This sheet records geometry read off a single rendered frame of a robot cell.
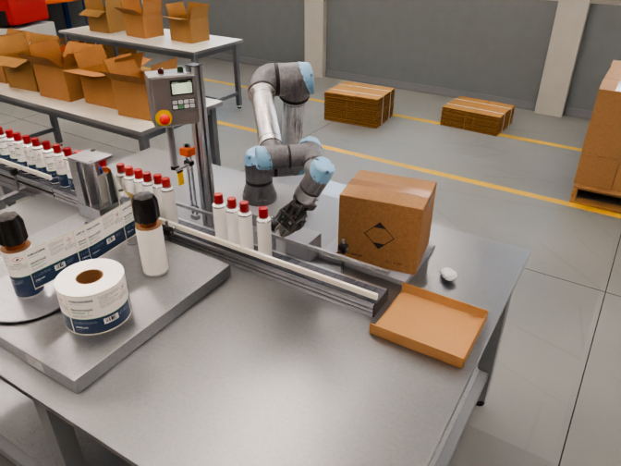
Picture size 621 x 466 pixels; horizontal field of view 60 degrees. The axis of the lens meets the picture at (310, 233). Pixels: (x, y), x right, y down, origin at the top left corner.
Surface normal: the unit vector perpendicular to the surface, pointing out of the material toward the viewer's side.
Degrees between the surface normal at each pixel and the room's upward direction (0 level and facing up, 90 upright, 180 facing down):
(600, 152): 90
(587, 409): 0
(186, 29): 90
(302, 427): 0
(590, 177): 90
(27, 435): 0
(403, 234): 90
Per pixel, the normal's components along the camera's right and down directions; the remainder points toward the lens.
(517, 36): -0.54, 0.43
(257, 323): 0.00, -0.86
